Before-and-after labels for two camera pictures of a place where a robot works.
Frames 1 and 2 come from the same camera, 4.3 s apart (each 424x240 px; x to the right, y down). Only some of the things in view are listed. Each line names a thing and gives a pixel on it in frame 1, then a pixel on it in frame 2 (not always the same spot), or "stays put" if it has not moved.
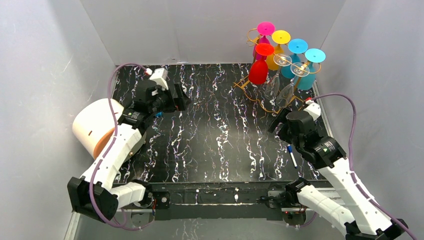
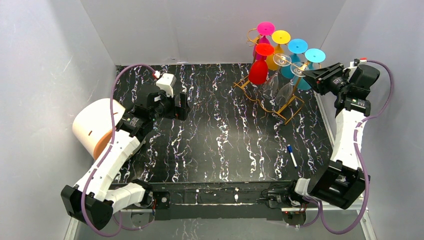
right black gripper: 276,122 → 330,79
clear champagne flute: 285,97 stays put
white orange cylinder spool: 94,125 stays put
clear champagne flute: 281,60 stays put
